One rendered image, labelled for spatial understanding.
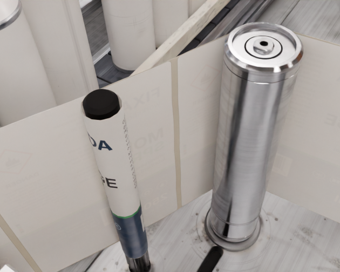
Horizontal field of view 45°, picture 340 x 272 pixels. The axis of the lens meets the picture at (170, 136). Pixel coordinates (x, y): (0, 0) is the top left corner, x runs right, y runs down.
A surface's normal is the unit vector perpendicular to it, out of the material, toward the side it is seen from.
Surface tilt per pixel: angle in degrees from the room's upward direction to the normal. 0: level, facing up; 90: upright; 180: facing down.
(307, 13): 0
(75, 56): 90
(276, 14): 0
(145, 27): 90
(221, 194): 90
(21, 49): 90
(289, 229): 0
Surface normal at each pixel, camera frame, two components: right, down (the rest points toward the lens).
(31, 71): 0.87, 0.37
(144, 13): 0.71, 0.53
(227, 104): -0.86, 0.41
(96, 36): -0.04, -0.63
